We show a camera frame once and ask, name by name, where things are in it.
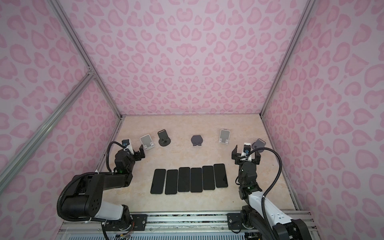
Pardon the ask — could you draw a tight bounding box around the dark round stand back left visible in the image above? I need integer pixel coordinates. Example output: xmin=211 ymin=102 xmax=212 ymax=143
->
xmin=158 ymin=129 xmax=171 ymax=147

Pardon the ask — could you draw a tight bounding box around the silver smartphone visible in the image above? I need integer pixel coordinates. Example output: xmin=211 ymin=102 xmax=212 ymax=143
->
xmin=165 ymin=170 xmax=178 ymax=195

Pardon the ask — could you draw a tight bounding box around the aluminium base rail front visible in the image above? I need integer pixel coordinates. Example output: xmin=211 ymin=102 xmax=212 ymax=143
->
xmin=56 ymin=209 xmax=316 ymax=240

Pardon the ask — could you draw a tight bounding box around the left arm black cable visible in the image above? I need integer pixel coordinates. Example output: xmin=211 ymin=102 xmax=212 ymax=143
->
xmin=56 ymin=140 xmax=125 ymax=223

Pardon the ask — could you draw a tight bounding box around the blue-edged smartphone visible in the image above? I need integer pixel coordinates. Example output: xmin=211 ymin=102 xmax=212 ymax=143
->
xmin=178 ymin=167 xmax=191 ymax=193

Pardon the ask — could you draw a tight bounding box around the aluminium frame post back left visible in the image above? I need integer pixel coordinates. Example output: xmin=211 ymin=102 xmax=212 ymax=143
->
xmin=47 ymin=0 xmax=123 ymax=120

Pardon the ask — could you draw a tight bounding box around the grey-edged smartphone front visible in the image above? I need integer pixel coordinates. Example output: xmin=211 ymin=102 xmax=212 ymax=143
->
xmin=202 ymin=166 xmax=216 ymax=190

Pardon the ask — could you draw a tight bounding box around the grey round stand right side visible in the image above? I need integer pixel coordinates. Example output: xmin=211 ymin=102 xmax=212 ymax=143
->
xmin=251 ymin=139 xmax=266 ymax=150

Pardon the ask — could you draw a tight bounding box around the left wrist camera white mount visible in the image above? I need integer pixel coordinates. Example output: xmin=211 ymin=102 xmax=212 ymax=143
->
xmin=122 ymin=139 xmax=134 ymax=155

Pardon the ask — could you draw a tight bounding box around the white folding phone stand left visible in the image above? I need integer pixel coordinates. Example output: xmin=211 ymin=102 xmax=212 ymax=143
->
xmin=140 ymin=134 xmax=155 ymax=151

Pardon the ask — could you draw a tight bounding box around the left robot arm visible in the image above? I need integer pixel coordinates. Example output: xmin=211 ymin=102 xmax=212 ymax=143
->
xmin=57 ymin=143 xmax=146 ymax=229

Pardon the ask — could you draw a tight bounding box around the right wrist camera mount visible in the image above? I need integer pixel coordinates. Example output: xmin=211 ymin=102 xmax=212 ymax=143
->
xmin=243 ymin=143 xmax=252 ymax=157

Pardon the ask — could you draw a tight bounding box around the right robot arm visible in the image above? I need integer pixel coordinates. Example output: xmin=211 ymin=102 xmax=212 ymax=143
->
xmin=228 ymin=143 xmax=312 ymax=240

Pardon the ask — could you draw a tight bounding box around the aluminium frame post back right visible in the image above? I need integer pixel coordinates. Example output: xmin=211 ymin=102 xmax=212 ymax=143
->
xmin=260 ymin=0 xmax=318 ymax=119

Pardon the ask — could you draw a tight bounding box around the green-edged smartphone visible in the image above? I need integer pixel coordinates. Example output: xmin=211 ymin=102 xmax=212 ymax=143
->
xmin=150 ymin=169 xmax=167 ymax=195
xmin=214 ymin=164 xmax=228 ymax=188

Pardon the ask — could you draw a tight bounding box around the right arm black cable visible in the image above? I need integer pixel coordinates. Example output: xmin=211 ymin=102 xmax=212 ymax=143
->
xmin=247 ymin=146 xmax=283 ymax=240

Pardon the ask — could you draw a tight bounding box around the white folding phone stand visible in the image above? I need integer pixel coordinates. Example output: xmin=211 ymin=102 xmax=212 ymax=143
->
xmin=140 ymin=134 xmax=155 ymax=151
xmin=219 ymin=129 xmax=231 ymax=145

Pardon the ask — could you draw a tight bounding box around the pink-edged smartphone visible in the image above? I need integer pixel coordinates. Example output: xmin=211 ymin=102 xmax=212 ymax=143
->
xmin=190 ymin=168 xmax=203 ymax=193

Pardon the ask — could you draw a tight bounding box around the aluminium frame post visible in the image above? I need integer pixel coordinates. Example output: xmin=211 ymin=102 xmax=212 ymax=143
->
xmin=260 ymin=0 xmax=318 ymax=119
xmin=47 ymin=0 xmax=123 ymax=120

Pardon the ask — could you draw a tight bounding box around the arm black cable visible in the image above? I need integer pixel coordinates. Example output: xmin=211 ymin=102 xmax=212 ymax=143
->
xmin=247 ymin=146 xmax=283 ymax=240
xmin=56 ymin=140 xmax=125 ymax=223

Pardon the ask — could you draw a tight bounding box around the white folding phone stand right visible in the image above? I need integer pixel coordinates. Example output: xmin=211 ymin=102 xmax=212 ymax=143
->
xmin=219 ymin=129 xmax=231 ymax=145

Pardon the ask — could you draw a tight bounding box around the aluminium diagonal frame beam left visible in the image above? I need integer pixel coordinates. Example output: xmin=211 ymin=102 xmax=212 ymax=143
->
xmin=1 ymin=71 xmax=95 ymax=193

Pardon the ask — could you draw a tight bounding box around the dark round phone stand centre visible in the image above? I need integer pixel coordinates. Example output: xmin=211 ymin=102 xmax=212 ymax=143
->
xmin=191 ymin=135 xmax=204 ymax=147

